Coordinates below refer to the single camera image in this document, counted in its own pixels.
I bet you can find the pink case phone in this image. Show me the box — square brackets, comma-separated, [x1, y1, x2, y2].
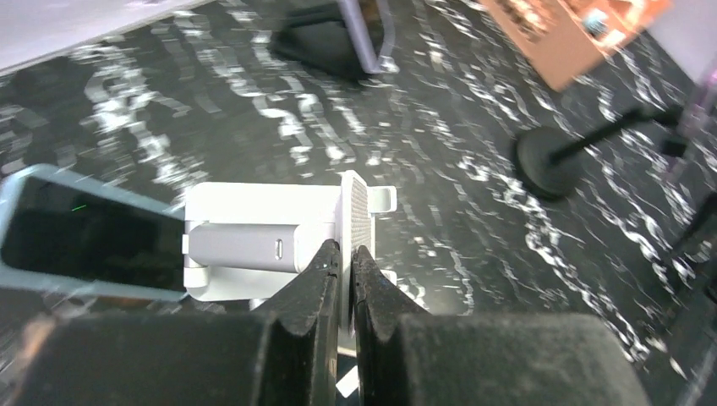
[1, 164, 188, 302]

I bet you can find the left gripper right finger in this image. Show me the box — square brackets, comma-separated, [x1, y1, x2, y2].
[351, 248, 649, 405]

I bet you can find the purple case phone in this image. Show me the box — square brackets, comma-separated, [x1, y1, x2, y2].
[336, 0, 396, 75]

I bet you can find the purple back magsafe phone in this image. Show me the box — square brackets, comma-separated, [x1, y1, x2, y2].
[675, 63, 716, 173]

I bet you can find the orange desk file organizer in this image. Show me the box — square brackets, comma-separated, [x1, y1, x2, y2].
[480, 0, 672, 91]

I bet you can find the black folding phone stand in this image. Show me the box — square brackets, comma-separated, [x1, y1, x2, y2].
[269, 2, 369, 81]

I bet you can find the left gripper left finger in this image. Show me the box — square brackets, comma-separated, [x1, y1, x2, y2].
[7, 240, 341, 405]

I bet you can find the black round base phone stand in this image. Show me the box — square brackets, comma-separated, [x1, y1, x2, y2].
[511, 104, 685, 201]

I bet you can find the silver metal phone stand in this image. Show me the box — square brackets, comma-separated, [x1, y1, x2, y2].
[182, 170, 397, 332]

